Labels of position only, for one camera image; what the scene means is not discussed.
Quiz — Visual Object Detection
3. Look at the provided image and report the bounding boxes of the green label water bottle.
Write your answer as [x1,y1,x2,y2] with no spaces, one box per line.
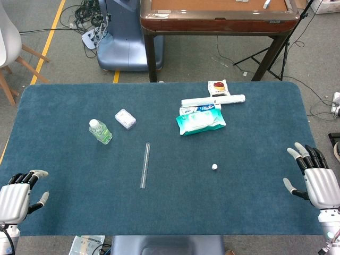
[88,118,113,146]

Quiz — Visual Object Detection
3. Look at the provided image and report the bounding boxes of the white paper roll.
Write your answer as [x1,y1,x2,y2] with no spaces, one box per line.
[181,93,247,107]

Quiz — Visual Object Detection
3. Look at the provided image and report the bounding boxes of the brown mahjong table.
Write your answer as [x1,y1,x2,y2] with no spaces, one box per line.
[139,0,301,83]

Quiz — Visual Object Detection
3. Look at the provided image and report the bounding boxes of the blue carpet table mat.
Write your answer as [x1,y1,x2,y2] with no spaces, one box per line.
[0,81,324,237]

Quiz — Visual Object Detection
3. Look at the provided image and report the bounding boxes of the blue white toothpaste box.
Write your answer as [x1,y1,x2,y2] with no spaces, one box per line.
[178,104,222,116]

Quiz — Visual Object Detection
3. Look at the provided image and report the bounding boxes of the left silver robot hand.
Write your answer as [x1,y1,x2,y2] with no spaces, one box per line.
[0,169,50,224]

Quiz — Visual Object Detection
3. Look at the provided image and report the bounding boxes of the glass test tube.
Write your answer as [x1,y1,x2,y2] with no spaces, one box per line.
[140,142,151,190]

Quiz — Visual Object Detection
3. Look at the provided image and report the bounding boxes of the clear plastic document bag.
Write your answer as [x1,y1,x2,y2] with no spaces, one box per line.
[69,235,106,255]

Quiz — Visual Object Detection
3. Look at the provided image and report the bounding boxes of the red white snack packet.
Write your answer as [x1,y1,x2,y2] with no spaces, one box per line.
[207,79,231,98]

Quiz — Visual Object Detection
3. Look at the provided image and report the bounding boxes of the cardboard box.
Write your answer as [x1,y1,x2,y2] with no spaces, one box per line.
[310,0,340,15]

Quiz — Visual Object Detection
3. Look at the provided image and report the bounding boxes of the black cable bundle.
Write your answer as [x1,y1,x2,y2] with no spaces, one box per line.
[59,0,110,36]

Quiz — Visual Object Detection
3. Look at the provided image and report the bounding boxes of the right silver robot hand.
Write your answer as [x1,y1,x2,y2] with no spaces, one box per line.
[283,142,340,210]

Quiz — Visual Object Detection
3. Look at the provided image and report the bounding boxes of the green wet wipes pack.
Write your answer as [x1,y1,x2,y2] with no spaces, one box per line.
[175,109,227,137]

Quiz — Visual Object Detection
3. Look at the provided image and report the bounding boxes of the black tripod stand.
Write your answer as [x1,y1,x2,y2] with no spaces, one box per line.
[233,0,324,81]

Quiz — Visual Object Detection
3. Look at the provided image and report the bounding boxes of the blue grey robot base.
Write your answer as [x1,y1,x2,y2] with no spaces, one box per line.
[96,0,164,72]

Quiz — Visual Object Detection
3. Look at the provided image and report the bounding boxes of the black device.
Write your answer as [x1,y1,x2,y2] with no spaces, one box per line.
[328,132,340,164]

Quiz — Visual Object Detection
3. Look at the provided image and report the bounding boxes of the clear box purple floss picks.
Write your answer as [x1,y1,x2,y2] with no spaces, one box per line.
[114,108,137,131]

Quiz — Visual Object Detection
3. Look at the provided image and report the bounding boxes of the white chair wooden legs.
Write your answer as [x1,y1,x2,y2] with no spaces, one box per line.
[0,0,51,107]

